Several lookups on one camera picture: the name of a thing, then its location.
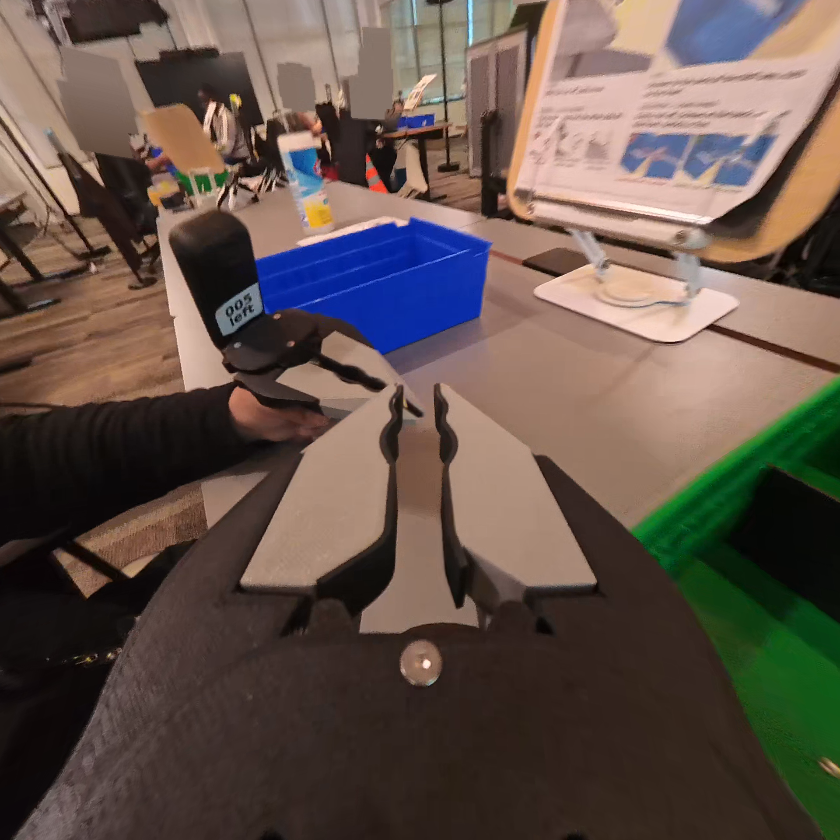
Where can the instruction sheet on stand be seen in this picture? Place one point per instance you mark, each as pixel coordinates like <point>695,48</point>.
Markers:
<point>682,308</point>

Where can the metal screw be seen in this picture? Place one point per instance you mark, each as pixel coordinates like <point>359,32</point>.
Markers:
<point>830,768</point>

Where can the wipes canister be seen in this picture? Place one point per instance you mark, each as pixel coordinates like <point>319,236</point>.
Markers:
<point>308,184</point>

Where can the green plastic bin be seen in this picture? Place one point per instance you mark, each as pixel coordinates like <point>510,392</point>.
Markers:
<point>774,656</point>

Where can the blue plastic bin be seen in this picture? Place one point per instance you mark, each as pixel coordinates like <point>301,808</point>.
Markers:
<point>420,289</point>

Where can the printed instruction sheet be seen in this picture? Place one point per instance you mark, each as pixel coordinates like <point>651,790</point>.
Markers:
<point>669,118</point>

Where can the black flat device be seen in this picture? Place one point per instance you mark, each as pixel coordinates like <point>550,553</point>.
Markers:
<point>558,261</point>

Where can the small blue bin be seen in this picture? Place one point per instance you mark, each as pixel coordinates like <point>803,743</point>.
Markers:
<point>417,121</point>

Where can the grey screen panel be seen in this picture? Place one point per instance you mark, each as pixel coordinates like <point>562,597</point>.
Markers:
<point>495,98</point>

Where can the person's left hand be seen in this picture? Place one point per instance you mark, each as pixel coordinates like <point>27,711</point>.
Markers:
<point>275,423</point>

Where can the orange cone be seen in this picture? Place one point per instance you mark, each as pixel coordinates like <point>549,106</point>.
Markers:
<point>375,176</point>

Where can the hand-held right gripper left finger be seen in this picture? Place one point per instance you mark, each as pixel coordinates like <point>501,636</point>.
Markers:
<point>328,518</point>

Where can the black monitor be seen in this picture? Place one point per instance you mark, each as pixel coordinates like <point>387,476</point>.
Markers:
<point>190,82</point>

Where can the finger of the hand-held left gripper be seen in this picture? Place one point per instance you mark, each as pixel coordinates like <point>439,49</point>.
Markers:
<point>328,390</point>
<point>354,354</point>

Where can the grey desk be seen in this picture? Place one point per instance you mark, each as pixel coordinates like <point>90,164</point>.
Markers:
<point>558,407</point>

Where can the slim black floor lamp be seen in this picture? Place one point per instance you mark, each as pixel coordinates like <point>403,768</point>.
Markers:
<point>443,85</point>

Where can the black overhead light panel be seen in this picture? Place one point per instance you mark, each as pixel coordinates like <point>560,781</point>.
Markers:
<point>111,19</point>

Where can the wooden background table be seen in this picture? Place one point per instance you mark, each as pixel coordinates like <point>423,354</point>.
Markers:
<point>420,131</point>

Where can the person's left forearm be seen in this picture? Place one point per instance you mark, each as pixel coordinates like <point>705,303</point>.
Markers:
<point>111,459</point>

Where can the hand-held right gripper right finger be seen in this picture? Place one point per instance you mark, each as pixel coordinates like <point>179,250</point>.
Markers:
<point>518,518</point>

